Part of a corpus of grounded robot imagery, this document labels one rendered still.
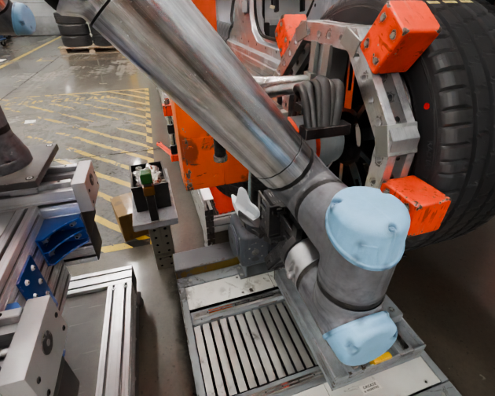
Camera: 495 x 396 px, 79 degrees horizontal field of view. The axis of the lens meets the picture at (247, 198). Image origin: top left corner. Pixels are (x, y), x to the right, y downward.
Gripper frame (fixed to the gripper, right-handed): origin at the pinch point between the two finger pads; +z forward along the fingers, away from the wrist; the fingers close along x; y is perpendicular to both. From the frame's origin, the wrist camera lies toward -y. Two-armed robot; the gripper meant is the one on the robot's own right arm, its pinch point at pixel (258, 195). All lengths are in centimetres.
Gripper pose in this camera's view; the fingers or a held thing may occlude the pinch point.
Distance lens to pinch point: 61.4
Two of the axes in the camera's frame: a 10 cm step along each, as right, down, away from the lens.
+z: -3.1, -5.3, 7.9
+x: -9.5, 1.8, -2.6
